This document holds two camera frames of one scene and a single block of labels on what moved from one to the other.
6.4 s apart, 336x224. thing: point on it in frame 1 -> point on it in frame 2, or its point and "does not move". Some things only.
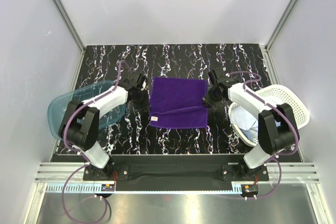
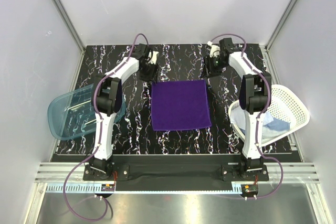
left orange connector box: x=107 y=188 does not move
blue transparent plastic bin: x=58 y=104 does not move
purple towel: x=178 y=103 does not move
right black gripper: x=209 y=102 -> x=211 y=72
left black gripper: x=145 y=106 -> x=152 y=76
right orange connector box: x=252 y=189 does not move
